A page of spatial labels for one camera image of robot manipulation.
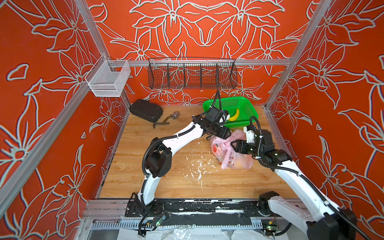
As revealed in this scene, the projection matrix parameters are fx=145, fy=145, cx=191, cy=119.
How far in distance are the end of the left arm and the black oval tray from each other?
520 millimetres

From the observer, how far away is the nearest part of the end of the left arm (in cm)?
66

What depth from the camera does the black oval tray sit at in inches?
42.9

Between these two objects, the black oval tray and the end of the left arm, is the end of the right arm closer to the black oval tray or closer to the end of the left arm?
the end of the left arm
